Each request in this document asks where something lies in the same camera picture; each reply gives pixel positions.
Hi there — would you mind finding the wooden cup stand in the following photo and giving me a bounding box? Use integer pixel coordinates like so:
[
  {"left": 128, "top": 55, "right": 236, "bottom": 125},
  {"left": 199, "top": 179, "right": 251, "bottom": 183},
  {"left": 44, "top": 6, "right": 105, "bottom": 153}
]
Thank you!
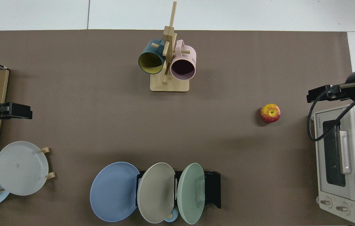
[{"left": 150, "top": 1, "right": 190, "bottom": 92}]

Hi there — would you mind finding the grey plate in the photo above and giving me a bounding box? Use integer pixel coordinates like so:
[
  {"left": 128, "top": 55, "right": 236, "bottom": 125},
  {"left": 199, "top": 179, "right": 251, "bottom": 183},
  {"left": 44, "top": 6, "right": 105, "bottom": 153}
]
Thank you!
[{"left": 0, "top": 141, "right": 49, "bottom": 196}]

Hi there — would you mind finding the green plate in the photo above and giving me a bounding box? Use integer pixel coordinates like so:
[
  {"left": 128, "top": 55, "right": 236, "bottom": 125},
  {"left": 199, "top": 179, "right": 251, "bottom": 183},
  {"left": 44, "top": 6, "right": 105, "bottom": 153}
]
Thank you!
[{"left": 177, "top": 163, "right": 205, "bottom": 225}]

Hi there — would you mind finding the pale toaster oven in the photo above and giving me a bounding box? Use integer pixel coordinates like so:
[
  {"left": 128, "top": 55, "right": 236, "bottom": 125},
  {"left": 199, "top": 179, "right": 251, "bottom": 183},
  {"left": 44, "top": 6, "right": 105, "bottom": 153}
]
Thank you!
[{"left": 310, "top": 104, "right": 355, "bottom": 225}]

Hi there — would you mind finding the brown table cloth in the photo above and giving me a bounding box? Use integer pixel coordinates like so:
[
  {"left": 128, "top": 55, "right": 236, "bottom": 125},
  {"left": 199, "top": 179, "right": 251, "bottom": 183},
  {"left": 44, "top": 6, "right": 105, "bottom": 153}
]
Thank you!
[{"left": 0, "top": 30, "right": 353, "bottom": 226}]

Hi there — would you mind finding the wooden plate rack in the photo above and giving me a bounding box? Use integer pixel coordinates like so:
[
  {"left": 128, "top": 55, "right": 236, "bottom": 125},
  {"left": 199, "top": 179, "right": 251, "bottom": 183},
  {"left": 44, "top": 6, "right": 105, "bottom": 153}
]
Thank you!
[{"left": 0, "top": 147, "right": 56, "bottom": 192}]

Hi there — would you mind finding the black dish rack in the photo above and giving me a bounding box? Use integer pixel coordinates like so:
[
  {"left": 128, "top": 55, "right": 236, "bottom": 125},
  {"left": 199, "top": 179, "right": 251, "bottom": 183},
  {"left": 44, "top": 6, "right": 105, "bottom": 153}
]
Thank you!
[{"left": 136, "top": 170, "right": 221, "bottom": 209}]

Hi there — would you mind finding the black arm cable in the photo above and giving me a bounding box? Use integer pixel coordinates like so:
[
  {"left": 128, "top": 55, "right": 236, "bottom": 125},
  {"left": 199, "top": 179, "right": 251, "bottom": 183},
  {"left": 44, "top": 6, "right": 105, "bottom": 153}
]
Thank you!
[{"left": 307, "top": 86, "right": 355, "bottom": 142}]

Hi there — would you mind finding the dark teal cup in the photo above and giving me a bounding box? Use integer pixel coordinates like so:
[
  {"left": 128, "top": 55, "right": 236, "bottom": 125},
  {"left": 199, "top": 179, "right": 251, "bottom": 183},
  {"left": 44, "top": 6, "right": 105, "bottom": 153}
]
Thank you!
[{"left": 138, "top": 39, "right": 166, "bottom": 75}]

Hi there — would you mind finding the red yellow apple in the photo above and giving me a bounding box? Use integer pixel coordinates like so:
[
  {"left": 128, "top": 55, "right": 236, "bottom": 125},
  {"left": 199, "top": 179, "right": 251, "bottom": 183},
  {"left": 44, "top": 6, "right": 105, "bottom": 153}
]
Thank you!
[{"left": 260, "top": 104, "right": 281, "bottom": 123}]

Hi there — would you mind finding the pink cup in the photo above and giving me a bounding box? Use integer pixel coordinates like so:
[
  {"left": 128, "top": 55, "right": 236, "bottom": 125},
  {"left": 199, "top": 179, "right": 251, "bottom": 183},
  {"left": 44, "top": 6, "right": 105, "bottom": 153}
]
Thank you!
[{"left": 170, "top": 40, "right": 197, "bottom": 80}]

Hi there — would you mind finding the beige plate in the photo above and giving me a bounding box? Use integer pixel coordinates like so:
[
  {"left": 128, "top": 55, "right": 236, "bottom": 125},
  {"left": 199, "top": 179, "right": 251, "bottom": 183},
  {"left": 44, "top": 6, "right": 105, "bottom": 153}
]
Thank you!
[{"left": 137, "top": 162, "right": 176, "bottom": 224}]

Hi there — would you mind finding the small blue round thing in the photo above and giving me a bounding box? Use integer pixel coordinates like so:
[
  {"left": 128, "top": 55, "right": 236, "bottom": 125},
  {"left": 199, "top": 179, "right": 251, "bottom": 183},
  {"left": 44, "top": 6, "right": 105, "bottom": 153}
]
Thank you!
[{"left": 164, "top": 207, "right": 179, "bottom": 223}]

